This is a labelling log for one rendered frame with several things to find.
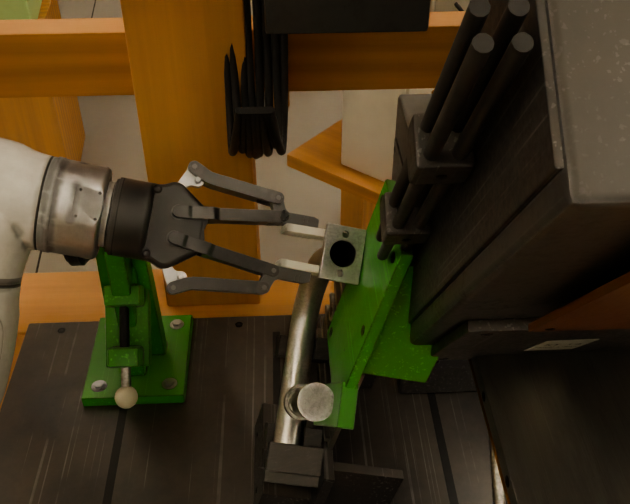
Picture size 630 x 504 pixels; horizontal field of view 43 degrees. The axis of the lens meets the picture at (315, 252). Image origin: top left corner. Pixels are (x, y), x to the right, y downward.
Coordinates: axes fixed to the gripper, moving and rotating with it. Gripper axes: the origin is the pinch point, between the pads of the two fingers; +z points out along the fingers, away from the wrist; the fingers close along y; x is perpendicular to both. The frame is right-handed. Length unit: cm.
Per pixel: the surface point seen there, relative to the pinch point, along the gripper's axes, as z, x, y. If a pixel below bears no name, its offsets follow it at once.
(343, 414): 4.6, -2.5, -15.3
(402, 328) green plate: 7.9, -6.8, -6.5
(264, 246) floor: 21, 192, 25
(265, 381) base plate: 1.6, 27.9, -14.3
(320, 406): 2.9, -0.1, -15.0
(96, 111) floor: -50, 274, 81
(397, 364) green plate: 9.0, -3.5, -9.8
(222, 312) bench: -4.1, 41.6, -5.7
